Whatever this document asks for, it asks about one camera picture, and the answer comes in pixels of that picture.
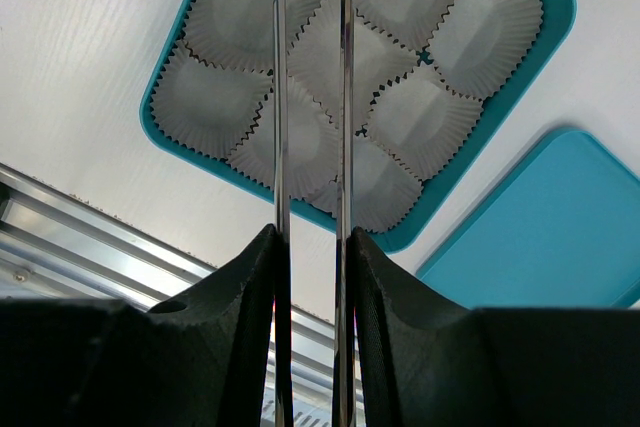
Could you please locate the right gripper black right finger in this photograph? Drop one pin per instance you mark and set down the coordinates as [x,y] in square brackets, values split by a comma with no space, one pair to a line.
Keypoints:
[427,361]

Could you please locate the teal box lid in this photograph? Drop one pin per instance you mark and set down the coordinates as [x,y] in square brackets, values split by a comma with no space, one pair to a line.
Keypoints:
[561,229]

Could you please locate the metal tongs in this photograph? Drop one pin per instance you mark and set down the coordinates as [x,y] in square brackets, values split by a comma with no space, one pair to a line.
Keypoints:
[343,397]

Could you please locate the aluminium rail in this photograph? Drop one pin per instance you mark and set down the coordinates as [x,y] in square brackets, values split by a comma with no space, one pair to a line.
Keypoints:
[56,246]

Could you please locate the teal box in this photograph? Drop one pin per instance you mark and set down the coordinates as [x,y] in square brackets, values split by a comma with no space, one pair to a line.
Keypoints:
[558,20]

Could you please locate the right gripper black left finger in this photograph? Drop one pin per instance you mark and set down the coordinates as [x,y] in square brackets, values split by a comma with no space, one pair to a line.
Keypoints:
[195,359]

